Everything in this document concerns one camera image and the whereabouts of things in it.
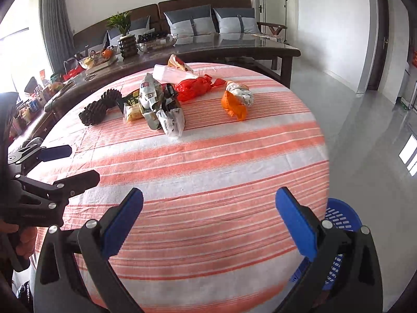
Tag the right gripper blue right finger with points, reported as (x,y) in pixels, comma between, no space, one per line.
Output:
(340,271)

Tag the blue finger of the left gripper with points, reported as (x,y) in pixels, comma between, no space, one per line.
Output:
(25,159)
(71,184)

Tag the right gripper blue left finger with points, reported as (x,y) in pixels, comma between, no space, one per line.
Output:
(59,286)

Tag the black pine cone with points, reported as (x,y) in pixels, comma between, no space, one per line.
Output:
(95,112)

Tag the yellow bread packet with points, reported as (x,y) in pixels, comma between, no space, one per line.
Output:
(132,112)

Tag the dark green cracker packet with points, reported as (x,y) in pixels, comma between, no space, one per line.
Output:
(128,100)

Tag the white milk snack bag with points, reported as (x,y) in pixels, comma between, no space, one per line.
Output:
(172,122)

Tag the black gold snack bag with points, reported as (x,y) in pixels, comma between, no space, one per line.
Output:
(170,95)

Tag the clear plastic lidded box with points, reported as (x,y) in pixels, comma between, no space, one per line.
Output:
(165,74)

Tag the red plastic bag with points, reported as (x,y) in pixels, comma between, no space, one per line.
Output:
(190,89)

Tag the white red wrapper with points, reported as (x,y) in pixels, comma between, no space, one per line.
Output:
(176,63)

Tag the orange and white wrapper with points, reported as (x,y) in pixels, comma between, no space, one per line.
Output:
(236,99)

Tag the person's left hand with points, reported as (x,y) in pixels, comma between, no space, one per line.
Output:
(27,238)

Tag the dark wooden coffee table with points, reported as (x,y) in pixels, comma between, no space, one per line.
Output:
(238,48)

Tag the fruit tray with orange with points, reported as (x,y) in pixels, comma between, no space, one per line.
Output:
(97,61)

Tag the grey curtain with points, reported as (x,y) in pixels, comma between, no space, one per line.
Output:
(56,33)

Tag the potted green plant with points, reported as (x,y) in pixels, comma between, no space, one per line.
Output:
(118,27)

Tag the striped orange white tablecloth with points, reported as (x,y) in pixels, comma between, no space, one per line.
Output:
(209,237)

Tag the glass fruit bowl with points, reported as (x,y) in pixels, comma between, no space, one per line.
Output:
(150,42)

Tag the grey cushion left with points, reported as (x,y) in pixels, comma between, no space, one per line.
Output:
(138,27)

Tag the grey cushion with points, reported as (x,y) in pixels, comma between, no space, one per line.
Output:
(236,20)
(192,21)
(138,27)

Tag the dark wooden sofa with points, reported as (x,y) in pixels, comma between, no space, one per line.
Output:
(93,37)

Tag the grey cushion middle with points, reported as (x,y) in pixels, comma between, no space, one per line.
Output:
(192,21)

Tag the grey cushion right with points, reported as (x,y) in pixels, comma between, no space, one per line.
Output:
(236,20)

